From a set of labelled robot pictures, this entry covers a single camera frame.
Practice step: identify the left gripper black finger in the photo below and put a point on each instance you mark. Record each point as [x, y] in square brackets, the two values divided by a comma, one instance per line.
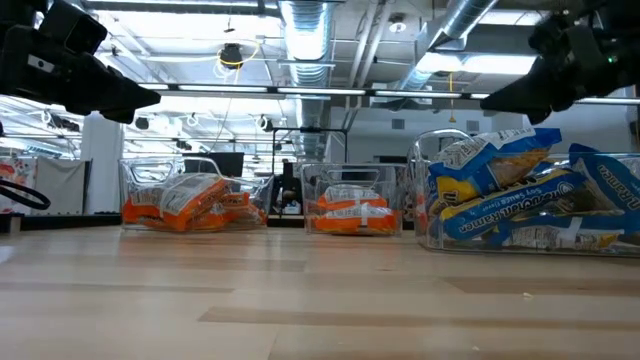
[120, 117]
[115, 92]

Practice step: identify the blue Maruchan ramen pack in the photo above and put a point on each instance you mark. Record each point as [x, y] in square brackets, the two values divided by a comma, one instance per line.
[520, 207]
[490, 150]
[610, 180]
[550, 237]

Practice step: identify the orange Maruchan ramen pack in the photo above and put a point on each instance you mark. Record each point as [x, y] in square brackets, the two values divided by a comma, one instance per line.
[192, 197]
[142, 210]
[245, 207]
[350, 196]

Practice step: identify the silver snack packet mid-left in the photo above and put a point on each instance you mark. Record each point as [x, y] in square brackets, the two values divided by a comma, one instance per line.
[357, 220]
[212, 223]

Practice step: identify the fluorescent ceiling light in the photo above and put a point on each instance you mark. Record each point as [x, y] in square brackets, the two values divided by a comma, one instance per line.
[500, 64]

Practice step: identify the clear plastic bin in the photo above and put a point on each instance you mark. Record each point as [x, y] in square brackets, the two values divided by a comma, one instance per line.
[145, 170]
[390, 180]
[417, 200]

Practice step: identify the white partition panel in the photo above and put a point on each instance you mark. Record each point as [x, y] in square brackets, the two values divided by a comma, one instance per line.
[62, 185]

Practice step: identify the colourful floral poster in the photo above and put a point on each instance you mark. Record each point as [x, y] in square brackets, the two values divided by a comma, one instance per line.
[17, 172]

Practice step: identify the black computer monitor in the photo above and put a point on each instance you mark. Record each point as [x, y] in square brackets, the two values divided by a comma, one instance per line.
[225, 162]

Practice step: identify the black overhead beam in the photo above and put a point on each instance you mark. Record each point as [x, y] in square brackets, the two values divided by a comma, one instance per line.
[320, 91]

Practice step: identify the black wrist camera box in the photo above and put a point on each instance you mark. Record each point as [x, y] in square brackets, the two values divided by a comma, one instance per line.
[75, 27]

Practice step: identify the silver spiral air duct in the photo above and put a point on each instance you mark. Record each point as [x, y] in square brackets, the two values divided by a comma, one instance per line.
[465, 15]
[305, 40]

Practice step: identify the black aluminium rig frame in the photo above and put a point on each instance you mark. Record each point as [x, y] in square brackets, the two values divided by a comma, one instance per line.
[75, 221]

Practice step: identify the black ceiling-mounted camera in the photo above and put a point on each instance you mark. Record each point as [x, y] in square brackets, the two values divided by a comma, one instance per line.
[231, 56]

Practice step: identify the black metal stand frame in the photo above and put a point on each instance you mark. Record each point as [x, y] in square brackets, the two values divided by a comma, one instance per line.
[310, 130]

